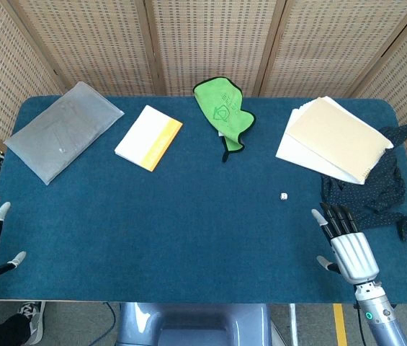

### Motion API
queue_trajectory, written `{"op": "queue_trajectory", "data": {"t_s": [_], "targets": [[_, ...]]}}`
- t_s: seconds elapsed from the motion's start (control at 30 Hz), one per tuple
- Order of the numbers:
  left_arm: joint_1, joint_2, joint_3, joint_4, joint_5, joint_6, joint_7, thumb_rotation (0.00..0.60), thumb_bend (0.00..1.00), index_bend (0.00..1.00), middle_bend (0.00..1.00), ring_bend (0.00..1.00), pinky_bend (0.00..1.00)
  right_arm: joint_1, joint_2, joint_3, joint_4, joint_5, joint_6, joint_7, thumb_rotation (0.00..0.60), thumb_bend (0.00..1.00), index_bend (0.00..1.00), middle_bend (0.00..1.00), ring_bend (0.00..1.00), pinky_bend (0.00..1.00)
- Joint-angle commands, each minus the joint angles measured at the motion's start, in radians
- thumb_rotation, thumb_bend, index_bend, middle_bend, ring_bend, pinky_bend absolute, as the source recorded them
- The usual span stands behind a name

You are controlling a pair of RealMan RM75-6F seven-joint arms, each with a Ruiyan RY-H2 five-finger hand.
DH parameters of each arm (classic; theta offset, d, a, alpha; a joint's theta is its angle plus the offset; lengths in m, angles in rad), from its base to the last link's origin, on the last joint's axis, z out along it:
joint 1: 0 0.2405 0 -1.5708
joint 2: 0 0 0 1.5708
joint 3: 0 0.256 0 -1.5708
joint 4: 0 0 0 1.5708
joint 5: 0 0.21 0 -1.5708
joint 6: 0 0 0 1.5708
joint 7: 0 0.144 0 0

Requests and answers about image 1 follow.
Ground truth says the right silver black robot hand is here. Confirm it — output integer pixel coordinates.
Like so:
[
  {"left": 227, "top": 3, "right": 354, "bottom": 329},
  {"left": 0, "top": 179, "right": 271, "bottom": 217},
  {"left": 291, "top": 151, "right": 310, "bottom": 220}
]
[{"left": 310, "top": 202, "right": 380, "bottom": 285}]

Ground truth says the dark blue dotted cloth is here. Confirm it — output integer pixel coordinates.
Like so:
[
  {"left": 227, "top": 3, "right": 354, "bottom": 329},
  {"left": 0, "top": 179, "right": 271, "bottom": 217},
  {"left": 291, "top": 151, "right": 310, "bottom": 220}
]
[{"left": 320, "top": 123, "right": 407, "bottom": 241}]

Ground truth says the yellow floor tape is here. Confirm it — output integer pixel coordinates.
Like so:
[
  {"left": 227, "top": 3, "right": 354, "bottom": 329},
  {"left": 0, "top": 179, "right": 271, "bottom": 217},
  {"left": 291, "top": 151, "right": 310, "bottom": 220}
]
[{"left": 333, "top": 303, "right": 348, "bottom": 346}]

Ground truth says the black trouser leg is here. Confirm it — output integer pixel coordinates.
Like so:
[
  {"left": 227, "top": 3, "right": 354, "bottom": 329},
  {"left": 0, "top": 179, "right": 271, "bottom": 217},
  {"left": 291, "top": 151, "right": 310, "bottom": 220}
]
[{"left": 0, "top": 313, "right": 32, "bottom": 346}]

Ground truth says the black and white sneaker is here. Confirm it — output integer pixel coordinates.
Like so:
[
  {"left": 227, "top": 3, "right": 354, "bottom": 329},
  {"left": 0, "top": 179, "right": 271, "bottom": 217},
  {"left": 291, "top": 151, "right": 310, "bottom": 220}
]
[{"left": 17, "top": 301, "right": 46, "bottom": 344}]

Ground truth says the white table leg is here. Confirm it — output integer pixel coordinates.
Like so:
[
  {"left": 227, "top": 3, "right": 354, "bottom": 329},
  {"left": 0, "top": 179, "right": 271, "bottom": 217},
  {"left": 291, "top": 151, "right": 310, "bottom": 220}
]
[{"left": 288, "top": 303, "right": 298, "bottom": 346}]

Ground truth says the white paper stack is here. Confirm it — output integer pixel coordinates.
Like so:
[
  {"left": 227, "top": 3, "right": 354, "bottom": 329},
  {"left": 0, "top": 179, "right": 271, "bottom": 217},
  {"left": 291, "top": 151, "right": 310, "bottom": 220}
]
[{"left": 275, "top": 96, "right": 367, "bottom": 186}]

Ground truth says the beige spiral notebook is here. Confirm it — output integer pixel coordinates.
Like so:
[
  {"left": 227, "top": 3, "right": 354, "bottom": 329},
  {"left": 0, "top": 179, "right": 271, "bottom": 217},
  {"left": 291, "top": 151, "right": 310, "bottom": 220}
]
[{"left": 286, "top": 97, "right": 394, "bottom": 182}]

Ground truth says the grey translucent plastic pouch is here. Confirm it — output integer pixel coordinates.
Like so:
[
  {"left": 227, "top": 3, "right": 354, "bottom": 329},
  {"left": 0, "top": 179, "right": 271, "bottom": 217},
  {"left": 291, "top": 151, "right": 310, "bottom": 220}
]
[{"left": 3, "top": 81, "right": 125, "bottom": 186}]

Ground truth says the grey-blue robot torso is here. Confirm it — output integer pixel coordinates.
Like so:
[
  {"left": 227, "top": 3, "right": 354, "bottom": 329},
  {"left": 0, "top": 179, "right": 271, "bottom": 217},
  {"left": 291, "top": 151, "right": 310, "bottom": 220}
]
[{"left": 115, "top": 302, "right": 273, "bottom": 346}]

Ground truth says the blue felt table mat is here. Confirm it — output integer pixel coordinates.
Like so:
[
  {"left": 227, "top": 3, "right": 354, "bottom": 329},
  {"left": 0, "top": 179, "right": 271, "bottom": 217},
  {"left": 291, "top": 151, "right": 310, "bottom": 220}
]
[{"left": 0, "top": 94, "right": 407, "bottom": 304}]

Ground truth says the green microfiber cloth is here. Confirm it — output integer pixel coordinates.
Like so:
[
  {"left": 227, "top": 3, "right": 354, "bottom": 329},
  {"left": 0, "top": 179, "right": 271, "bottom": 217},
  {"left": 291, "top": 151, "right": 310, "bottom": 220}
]
[{"left": 192, "top": 77, "right": 257, "bottom": 164}]

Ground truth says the white and orange booklet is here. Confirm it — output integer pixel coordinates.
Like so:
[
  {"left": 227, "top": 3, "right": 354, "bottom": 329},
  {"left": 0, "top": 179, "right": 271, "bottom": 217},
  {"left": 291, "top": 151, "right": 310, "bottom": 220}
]
[{"left": 114, "top": 105, "right": 184, "bottom": 173}]

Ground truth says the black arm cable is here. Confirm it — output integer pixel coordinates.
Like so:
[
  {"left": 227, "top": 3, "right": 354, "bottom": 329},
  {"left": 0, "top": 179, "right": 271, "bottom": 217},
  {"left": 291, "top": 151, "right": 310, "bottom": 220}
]
[{"left": 353, "top": 304, "right": 367, "bottom": 346}]

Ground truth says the blue floor cable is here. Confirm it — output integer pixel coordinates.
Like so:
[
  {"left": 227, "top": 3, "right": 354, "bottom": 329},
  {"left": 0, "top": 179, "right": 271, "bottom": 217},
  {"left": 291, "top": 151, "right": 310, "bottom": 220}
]
[{"left": 91, "top": 302, "right": 118, "bottom": 346}]

